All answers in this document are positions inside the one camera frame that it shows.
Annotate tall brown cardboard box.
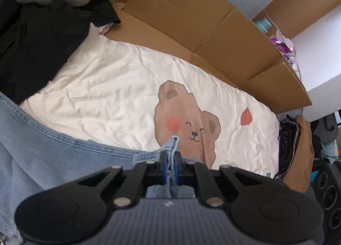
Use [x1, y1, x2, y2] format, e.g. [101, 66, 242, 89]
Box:
[253, 0, 340, 39]

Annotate teal detergent bottle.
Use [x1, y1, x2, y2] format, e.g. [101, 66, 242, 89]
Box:
[255, 18, 272, 34]

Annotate black garment pile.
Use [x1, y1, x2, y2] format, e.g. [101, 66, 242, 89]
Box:
[1, 0, 120, 103]

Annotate light blue denim jeans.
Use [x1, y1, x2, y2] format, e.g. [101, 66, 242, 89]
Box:
[1, 94, 194, 244]

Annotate cream bear print bedsheet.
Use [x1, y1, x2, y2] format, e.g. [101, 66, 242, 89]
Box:
[20, 26, 279, 176]

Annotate purple white packaging bag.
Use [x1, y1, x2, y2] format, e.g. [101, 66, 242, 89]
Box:
[269, 30, 298, 70]

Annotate flattened brown cardboard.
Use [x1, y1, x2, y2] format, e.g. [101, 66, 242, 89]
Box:
[107, 0, 312, 114]

